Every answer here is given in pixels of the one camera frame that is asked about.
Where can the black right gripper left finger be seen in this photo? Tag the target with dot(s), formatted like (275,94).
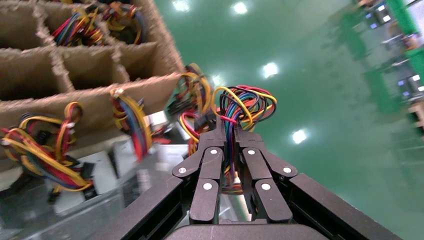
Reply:
(205,192)

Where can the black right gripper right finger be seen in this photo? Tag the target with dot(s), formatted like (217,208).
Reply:
(268,198)

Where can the brown cardboard divider box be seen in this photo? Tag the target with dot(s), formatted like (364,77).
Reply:
(96,109)

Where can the clear plastic compartment tray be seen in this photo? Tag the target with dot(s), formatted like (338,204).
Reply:
(33,218)

